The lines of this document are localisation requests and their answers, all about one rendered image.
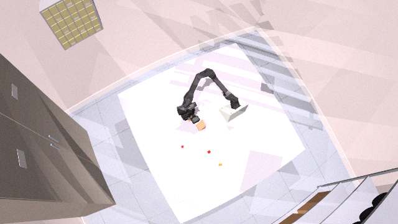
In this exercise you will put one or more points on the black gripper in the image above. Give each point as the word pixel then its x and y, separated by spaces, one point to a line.
pixel 195 118

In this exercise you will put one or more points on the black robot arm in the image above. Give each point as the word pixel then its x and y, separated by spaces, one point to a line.
pixel 187 104

